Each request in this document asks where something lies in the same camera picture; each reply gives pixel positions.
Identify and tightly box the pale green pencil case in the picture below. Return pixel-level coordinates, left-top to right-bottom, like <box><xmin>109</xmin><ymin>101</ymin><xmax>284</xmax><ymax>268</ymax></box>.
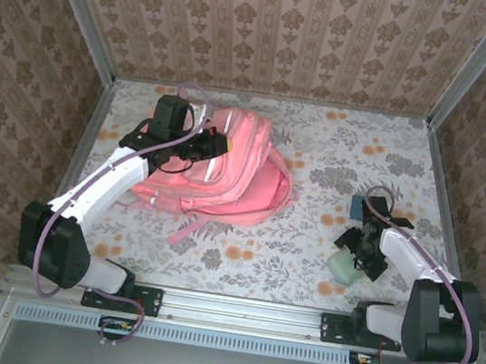
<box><xmin>324</xmin><ymin>247</ymin><xmax>370</xmax><ymax>287</ymax></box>

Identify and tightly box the pink backpack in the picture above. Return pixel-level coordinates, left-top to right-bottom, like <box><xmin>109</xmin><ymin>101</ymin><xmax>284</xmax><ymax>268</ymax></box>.
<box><xmin>109</xmin><ymin>91</ymin><xmax>311</xmax><ymax>263</ymax></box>

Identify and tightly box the dark teal book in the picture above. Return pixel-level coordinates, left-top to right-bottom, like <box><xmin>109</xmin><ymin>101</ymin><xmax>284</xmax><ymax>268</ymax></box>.
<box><xmin>348</xmin><ymin>195</ymin><xmax>368</xmax><ymax>220</ymax></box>

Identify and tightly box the floral patterned table cover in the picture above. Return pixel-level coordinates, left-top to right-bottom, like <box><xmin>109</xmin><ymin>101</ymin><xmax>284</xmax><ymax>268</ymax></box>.
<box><xmin>35</xmin><ymin>66</ymin><xmax>486</xmax><ymax>332</ymax></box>

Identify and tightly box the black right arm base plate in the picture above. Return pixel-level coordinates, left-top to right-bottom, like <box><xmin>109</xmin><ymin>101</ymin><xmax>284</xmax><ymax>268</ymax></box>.
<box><xmin>317</xmin><ymin>311</ymin><xmax>405</xmax><ymax>355</ymax></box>

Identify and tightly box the aluminium side rail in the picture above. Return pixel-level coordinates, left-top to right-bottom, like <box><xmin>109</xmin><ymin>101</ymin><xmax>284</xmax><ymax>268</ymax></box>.
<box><xmin>24</xmin><ymin>71</ymin><xmax>120</xmax><ymax>274</ymax></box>
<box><xmin>395</xmin><ymin>121</ymin><xmax>486</xmax><ymax>329</ymax></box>

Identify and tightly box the connector with orange wires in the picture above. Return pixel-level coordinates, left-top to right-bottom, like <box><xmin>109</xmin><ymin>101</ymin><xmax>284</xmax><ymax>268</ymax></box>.
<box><xmin>346</xmin><ymin>349</ymin><xmax>384</xmax><ymax>364</ymax></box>
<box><xmin>96</xmin><ymin>313</ymin><xmax>143</xmax><ymax>345</ymax></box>

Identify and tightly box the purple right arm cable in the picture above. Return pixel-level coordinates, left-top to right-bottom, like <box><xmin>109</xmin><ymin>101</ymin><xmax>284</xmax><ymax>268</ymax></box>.
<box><xmin>339</xmin><ymin>184</ymin><xmax>486</xmax><ymax>364</ymax></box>

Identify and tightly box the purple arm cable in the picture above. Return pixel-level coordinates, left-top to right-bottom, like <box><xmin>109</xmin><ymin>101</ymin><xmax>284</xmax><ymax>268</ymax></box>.
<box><xmin>339</xmin><ymin>184</ymin><xmax>486</xmax><ymax>364</ymax></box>
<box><xmin>24</xmin><ymin>64</ymin><xmax>215</xmax><ymax>356</ymax></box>

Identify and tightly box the long aluminium mounting rail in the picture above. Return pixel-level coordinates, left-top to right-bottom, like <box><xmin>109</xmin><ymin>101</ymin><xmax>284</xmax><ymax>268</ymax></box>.
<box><xmin>2</xmin><ymin>262</ymin><xmax>486</xmax><ymax>364</ymax></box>

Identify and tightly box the thin aluminium rear rail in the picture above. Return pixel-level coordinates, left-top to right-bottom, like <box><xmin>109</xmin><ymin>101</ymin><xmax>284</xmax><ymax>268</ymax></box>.
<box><xmin>114</xmin><ymin>69</ymin><xmax>432</xmax><ymax>126</ymax></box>

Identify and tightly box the aluminium corner frame post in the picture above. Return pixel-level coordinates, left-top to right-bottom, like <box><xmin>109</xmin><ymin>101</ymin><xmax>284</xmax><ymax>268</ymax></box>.
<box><xmin>19</xmin><ymin>0</ymin><xmax>129</xmax><ymax>86</ymax></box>
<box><xmin>424</xmin><ymin>0</ymin><xmax>486</xmax><ymax>137</ymax></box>

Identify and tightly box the slotted white cable duct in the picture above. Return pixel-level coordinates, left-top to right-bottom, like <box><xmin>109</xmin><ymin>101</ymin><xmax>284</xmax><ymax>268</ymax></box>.
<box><xmin>14</xmin><ymin>300</ymin><xmax>354</xmax><ymax>364</ymax></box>

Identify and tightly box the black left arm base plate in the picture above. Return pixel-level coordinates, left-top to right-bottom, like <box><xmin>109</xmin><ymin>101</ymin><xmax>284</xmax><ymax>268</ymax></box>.
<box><xmin>80</xmin><ymin>275</ymin><xmax>165</xmax><ymax>319</ymax></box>

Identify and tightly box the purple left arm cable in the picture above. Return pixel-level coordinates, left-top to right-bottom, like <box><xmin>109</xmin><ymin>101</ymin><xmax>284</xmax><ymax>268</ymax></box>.
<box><xmin>24</xmin><ymin>64</ymin><xmax>215</xmax><ymax>356</ymax></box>

